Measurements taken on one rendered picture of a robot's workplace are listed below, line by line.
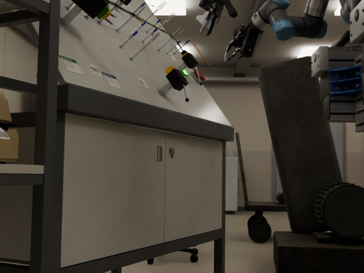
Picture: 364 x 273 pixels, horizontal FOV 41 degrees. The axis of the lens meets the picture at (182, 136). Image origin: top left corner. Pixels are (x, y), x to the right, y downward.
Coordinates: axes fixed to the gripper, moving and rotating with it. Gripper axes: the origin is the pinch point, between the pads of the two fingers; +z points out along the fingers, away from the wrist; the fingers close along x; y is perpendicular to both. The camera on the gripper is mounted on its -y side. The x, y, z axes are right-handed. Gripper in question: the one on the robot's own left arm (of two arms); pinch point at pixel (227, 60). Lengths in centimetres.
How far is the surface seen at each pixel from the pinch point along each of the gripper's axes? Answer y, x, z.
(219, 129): -18.2, -10.8, 20.2
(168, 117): -45, 24, 4
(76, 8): -42, 68, -14
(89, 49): -45, 59, -6
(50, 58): -75, 71, -20
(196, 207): -50, -11, 36
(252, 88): 533, -338, 334
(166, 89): -33.8, 26.3, 2.7
